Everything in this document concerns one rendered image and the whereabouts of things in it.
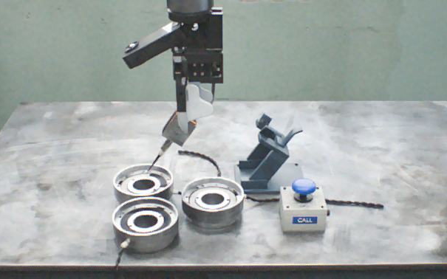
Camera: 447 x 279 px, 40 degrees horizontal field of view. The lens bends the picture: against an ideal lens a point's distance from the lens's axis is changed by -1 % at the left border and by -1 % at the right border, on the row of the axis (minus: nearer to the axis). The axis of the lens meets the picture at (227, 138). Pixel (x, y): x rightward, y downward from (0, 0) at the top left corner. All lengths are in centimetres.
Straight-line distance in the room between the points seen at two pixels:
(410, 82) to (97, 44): 135
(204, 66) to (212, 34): 5
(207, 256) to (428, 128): 64
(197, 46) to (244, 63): 166
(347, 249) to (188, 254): 25
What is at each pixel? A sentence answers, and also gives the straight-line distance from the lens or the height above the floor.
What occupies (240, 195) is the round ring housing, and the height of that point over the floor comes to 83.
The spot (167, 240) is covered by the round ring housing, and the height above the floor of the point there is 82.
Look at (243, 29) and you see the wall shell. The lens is 261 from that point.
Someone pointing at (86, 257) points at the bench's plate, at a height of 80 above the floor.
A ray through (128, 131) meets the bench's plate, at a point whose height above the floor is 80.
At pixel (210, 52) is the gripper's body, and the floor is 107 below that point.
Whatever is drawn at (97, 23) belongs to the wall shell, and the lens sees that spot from 265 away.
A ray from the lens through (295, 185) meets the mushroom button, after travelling 102.
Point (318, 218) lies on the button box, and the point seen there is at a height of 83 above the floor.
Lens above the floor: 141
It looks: 28 degrees down
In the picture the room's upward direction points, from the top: straight up
